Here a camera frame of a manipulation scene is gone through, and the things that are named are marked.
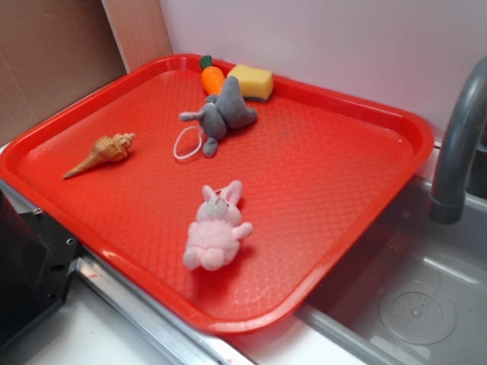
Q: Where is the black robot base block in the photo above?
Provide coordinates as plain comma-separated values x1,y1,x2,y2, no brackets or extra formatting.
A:
1,194,80,351

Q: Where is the pink plush bunny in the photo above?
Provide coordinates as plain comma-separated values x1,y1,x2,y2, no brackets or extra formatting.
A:
183,180,253,271

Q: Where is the grey plush bunny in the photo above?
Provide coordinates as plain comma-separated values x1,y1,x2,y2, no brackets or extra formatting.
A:
173,76,258,160

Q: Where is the yellow sponge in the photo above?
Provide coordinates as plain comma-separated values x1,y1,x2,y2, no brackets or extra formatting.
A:
227,64,274,102

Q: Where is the orange toy carrot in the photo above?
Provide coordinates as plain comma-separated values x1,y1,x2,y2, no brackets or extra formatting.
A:
199,55,225,95

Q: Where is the brown spiral seashell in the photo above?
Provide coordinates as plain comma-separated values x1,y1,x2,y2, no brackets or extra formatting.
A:
62,133,135,179

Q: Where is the grey toy faucet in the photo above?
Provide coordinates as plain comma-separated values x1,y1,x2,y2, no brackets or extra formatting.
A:
428,58,486,224

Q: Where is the grey toy sink basin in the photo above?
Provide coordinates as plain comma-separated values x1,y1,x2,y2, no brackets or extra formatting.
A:
297,177,486,364

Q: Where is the brown cardboard panel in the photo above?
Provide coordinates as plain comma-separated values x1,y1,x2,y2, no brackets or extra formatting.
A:
1,1,172,145

